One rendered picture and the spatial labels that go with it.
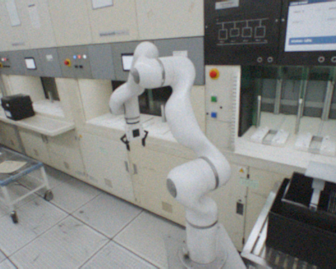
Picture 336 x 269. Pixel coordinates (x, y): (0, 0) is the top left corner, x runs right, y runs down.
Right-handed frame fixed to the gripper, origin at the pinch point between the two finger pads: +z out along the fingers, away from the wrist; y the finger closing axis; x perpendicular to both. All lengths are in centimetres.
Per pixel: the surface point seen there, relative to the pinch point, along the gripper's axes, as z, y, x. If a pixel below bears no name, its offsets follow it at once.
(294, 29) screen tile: -56, 68, -43
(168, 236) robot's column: 25, -7, -45
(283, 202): 4, 28, -74
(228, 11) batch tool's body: -66, 55, -14
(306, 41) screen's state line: -50, 70, -48
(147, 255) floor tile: 101, 3, 15
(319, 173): -7, 39, -78
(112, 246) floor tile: 101, -18, 39
